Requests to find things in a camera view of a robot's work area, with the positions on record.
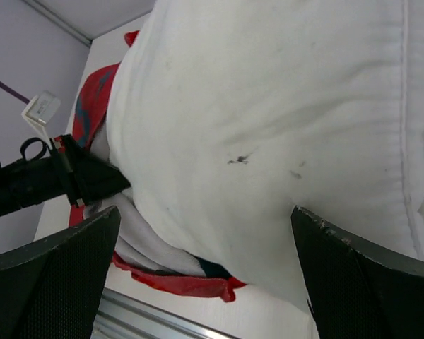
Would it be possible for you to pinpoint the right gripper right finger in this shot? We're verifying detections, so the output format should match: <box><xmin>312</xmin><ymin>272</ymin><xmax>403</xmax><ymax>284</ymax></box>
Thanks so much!
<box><xmin>291</xmin><ymin>207</ymin><xmax>424</xmax><ymax>338</ymax></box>

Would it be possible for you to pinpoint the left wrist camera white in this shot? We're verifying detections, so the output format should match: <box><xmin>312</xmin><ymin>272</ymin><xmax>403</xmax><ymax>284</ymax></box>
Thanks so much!
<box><xmin>21</xmin><ymin>90</ymin><xmax>61</xmax><ymax>143</ymax></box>

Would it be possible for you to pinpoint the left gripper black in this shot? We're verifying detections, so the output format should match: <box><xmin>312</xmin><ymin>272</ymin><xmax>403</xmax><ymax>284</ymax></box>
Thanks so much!
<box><xmin>0</xmin><ymin>134</ymin><xmax>131</xmax><ymax>217</ymax></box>

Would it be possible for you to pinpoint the aluminium mounting rail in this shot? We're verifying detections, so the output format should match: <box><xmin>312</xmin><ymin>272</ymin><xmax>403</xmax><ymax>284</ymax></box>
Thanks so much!
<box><xmin>91</xmin><ymin>288</ymin><xmax>232</xmax><ymax>339</ymax></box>

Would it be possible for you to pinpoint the left aluminium corner post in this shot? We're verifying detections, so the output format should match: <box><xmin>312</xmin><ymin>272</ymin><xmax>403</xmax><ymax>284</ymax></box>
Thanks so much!
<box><xmin>23</xmin><ymin>0</ymin><xmax>93</xmax><ymax>48</ymax></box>

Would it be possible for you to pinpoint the red pillowcase with grey print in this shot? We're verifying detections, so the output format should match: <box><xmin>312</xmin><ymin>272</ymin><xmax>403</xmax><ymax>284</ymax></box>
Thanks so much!
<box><xmin>67</xmin><ymin>30</ymin><xmax>248</xmax><ymax>304</ymax></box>

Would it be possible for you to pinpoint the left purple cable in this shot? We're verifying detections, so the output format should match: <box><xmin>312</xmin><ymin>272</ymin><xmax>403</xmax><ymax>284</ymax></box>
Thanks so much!
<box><xmin>0</xmin><ymin>70</ymin><xmax>31</xmax><ymax>105</ymax></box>

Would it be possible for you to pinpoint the pillow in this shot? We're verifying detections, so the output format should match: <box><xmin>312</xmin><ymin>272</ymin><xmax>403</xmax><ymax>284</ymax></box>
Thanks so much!
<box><xmin>93</xmin><ymin>1</ymin><xmax>424</xmax><ymax>307</ymax></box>

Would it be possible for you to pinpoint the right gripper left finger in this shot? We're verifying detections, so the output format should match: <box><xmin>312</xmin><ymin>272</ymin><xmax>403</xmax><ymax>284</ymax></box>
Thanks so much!
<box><xmin>0</xmin><ymin>206</ymin><xmax>121</xmax><ymax>338</ymax></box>

